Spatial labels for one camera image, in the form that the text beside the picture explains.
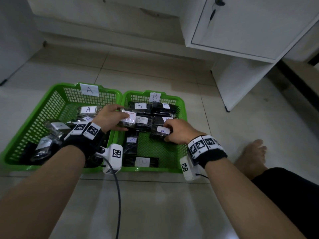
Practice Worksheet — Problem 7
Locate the person's right hand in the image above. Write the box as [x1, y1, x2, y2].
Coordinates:
[163, 119, 207, 145]

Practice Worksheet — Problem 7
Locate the person's left hand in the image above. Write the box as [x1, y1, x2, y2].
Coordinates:
[91, 104, 130, 133]

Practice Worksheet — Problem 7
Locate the black packet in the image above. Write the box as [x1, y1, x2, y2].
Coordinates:
[151, 124, 172, 141]
[117, 108, 137, 128]

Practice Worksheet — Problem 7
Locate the green plastic basket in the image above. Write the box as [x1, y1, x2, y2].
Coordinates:
[0, 83, 123, 173]
[112, 90, 188, 173]

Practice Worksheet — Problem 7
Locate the person's left forearm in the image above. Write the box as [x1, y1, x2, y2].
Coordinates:
[0, 144, 86, 239]

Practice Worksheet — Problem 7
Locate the person's right forearm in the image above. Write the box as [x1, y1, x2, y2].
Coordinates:
[204, 157, 307, 239]

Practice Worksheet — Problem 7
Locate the person's right foot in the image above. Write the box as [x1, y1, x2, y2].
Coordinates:
[234, 139, 268, 181]

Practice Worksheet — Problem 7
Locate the black wristband with marker tags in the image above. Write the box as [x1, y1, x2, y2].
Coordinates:
[187, 135, 228, 170]
[61, 121, 106, 160]

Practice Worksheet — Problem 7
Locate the white desk side panel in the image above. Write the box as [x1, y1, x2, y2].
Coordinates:
[0, 0, 47, 86]

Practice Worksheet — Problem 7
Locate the white desk cabinet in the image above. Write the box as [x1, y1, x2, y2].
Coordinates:
[179, 0, 319, 112]

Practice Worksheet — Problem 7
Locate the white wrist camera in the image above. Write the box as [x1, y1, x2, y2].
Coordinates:
[96, 143, 123, 175]
[179, 155, 207, 182]

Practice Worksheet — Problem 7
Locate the black furniture frame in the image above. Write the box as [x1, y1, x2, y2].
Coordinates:
[275, 53, 319, 112]

